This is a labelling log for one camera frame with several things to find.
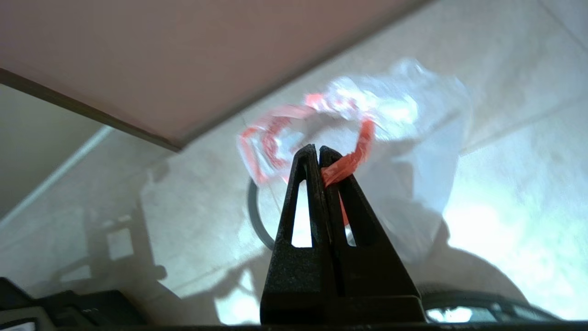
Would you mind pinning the grey black robot base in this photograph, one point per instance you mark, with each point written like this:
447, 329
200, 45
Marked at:
82, 312

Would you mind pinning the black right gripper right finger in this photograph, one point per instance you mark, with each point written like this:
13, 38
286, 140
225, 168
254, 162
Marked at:
372, 285

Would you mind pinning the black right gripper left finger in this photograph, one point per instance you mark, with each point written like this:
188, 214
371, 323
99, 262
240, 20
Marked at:
294, 285

